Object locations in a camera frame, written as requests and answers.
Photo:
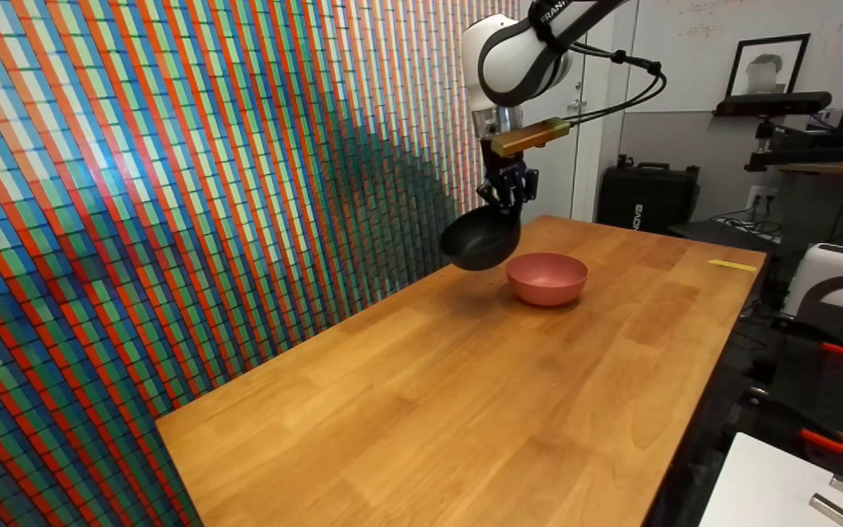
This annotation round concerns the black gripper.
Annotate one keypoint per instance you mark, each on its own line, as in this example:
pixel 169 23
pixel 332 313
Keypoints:
pixel 509 184

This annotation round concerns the black bowl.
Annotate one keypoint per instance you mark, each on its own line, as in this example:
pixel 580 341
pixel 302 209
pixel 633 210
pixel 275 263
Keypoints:
pixel 479 240

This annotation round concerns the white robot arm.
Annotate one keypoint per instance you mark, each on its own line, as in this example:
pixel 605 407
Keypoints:
pixel 512 61

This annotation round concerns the pink bowl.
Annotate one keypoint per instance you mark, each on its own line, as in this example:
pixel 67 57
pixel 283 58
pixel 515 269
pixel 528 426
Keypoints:
pixel 545 279

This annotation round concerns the black hard case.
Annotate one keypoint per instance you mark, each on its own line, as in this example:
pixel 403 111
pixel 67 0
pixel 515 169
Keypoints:
pixel 648 197

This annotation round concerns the framed portrait picture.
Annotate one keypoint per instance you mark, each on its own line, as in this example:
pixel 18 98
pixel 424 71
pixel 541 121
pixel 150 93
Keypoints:
pixel 768 64

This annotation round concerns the white paper sheet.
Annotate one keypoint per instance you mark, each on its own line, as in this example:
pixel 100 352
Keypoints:
pixel 768 486

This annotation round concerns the gold wrist camera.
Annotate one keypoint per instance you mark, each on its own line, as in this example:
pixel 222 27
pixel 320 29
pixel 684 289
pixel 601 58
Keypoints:
pixel 509 145

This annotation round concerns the orange handled clamp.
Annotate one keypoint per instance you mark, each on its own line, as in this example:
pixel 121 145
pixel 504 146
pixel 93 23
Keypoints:
pixel 806 426

